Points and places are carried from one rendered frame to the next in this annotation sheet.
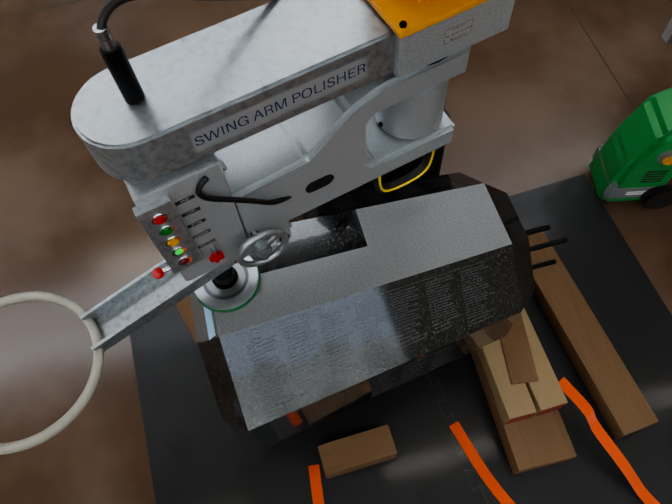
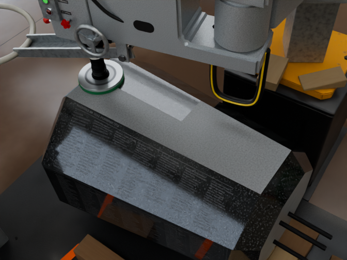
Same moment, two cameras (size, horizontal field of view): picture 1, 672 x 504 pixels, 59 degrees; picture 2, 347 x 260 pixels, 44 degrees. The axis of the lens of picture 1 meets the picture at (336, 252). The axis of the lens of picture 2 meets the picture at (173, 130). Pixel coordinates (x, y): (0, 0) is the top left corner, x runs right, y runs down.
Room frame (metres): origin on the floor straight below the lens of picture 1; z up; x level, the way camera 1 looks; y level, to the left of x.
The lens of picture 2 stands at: (0.11, -1.02, 2.28)
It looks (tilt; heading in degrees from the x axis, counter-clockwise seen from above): 50 degrees down; 50
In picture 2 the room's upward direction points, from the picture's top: 4 degrees counter-clockwise
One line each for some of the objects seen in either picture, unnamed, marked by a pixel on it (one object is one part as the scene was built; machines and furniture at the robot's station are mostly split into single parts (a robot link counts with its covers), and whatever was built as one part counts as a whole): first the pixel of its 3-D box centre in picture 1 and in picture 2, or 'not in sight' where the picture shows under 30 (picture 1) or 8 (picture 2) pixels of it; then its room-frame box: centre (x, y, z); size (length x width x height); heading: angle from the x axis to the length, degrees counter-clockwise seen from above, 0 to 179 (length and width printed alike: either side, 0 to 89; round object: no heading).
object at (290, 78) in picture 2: not in sight; (301, 52); (1.75, -0.15, 0.76); 0.49 x 0.49 x 0.05; 12
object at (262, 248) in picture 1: (257, 238); (96, 35); (0.78, 0.20, 1.24); 0.15 x 0.10 x 0.15; 114
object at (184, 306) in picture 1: (194, 316); not in sight; (1.08, 0.69, 0.02); 0.25 x 0.10 x 0.01; 26
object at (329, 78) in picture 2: not in sight; (321, 78); (1.62, -0.36, 0.80); 0.20 x 0.10 x 0.05; 142
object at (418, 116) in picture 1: (410, 90); (241, 13); (1.10, -0.24, 1.39); 0.19 x 0.19 x 0.20
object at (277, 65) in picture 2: not in sight; (272, 71); (1.49, -0.16, 0.81); 0.20 x 0.10 x 0.05; 20
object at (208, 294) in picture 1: (225, 278); (100, 75); (0.84, 0.36, 0.89); 0.21 x 0.21 x 0.01
